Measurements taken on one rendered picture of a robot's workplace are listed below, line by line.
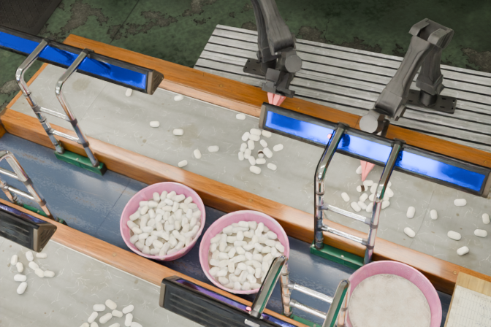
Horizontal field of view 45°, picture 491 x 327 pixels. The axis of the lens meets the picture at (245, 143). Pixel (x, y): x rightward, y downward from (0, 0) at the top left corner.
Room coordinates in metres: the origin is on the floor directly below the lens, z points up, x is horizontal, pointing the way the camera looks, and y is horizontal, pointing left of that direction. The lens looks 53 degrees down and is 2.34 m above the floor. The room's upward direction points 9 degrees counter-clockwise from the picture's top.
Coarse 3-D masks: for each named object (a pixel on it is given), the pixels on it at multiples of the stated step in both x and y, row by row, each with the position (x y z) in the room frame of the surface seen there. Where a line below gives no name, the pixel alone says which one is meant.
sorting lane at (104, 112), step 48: (48, 96) 1.56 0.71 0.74; (96, 96) 1.52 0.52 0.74; (144, 96) 1.49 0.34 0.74; (144, 144) 1.27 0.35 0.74; (192, 144) 1.23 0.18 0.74; (240, 144) 1.20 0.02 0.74; (288, 144) 1.17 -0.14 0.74; (288, 192) 0.98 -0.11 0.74; (336, 192) 0.96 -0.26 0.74; (432, 192) 0.90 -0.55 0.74; (432, 240) 0.74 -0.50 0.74; (480, 240) 0.72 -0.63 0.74
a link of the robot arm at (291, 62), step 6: (294, 36) 1.41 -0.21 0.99; (270, 42) 1.40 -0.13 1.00; (294, 42) 1.40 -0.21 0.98; (270, 48) 1.40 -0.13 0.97; (288, 48) 1.39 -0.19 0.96; (294, 48) 1.39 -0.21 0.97; (276, 54) 1.37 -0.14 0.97; (282, 54) 1.35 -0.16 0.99; (288, 54) 1.31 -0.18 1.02; (294, 54) 1.31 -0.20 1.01; (282, 60) 1.33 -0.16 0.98; (288, 60) 1.30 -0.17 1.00; (294, 60) 1.30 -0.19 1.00; (300, 60) 1.30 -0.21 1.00; (282, 66) 1.32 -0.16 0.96; (288, 66) 1.29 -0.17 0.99; (294, 66) 1.29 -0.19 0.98; (300, 66) 1.29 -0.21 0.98
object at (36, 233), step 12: (0, 204) 0.88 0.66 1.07; (0, 216) 0.82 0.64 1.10; (12, 216) 0.81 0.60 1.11; (24, 216) 0.82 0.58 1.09; (0, 228) 0.80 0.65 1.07; (12, 228) 0.79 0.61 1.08; (24, 228) 0.78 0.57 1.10; (36, 228) 0.76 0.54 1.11; (48, 228) 0.78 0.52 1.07; (12, 240) 0.77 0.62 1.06; (24, 240) 0.76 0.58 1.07; (36, 240) 0.75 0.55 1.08; (48, 240) 0.76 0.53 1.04
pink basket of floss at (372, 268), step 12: (372, 264) 0.69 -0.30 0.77; (396, 264) 0.68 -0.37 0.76; (360, 276) 0.67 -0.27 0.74; (408, 276) 0.65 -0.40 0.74; (420, 276) 0.63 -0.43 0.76; (420, 288) 0.61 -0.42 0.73; (432, 288) 0.59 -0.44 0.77; (432, 300) 0.57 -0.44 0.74; (432, 312) 0.54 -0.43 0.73; (348, 324) 0.53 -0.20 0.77; (432, 324) 0.51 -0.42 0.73
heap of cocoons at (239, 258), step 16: (240, 224) 0.89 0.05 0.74; (256, 224) 0.90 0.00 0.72; (224, 240) 0.85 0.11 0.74; (240, 240) 0.84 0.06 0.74; (256, 240) 0.83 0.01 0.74; (272, 240) 0.82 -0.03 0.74; (208, 256) 0.81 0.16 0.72; (224, 256) 0.79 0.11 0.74; (240, 256) 0.79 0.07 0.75; (256, 256) 0.78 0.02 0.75; (272, 256) 0.77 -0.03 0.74; (224, 272) 0.74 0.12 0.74; (240, 272) 0.74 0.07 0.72; (256, 272) 0.73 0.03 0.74; (240, 288) 0.69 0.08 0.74
